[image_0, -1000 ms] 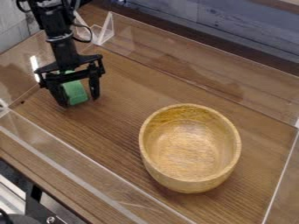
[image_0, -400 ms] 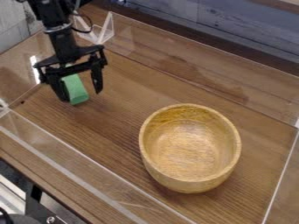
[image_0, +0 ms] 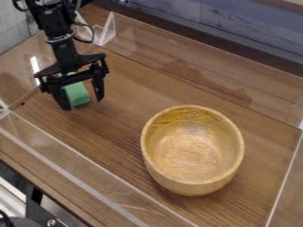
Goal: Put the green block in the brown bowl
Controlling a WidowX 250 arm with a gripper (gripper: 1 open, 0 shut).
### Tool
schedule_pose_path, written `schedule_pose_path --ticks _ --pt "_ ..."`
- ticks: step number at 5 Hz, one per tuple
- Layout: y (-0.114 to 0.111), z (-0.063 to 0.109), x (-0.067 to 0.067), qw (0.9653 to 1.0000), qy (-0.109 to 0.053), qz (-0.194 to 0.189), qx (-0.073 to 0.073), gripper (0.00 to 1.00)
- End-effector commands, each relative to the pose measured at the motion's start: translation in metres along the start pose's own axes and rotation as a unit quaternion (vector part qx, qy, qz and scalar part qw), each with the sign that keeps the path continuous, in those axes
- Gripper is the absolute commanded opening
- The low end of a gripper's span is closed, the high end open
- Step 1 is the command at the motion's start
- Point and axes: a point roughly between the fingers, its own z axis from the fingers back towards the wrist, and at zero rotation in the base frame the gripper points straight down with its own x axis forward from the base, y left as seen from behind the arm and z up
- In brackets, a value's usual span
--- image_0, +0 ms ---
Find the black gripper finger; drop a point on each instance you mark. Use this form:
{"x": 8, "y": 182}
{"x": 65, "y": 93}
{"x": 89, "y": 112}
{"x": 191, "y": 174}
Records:
{"x": 97, "y": 82}
{"x": 58, "y": 95}

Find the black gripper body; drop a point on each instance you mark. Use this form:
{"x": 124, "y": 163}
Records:
{"x": 72, "y": 66}

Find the green rectangular block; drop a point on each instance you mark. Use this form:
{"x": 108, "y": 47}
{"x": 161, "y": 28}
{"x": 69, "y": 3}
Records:
{"x": 76, "y": 94}

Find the brown wooden bowl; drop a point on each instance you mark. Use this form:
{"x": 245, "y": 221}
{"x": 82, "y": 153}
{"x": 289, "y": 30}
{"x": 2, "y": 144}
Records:
{"x": 192, "y": 149}

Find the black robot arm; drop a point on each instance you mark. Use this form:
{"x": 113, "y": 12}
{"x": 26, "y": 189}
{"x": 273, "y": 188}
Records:
{"x": 54, "y": 18}

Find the clear acrylic corner bracket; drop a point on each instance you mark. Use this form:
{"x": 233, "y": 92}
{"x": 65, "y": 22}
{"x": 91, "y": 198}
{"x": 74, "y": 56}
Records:
{"x": 95, "y": 34}

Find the black metal table bracket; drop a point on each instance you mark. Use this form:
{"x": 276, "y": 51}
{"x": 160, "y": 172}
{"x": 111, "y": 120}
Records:
{"x": 36, "y": 213}

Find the clear acrylic front wall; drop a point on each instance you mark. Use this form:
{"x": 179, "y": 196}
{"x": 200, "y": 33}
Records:
{"x": 81, "y": 156}

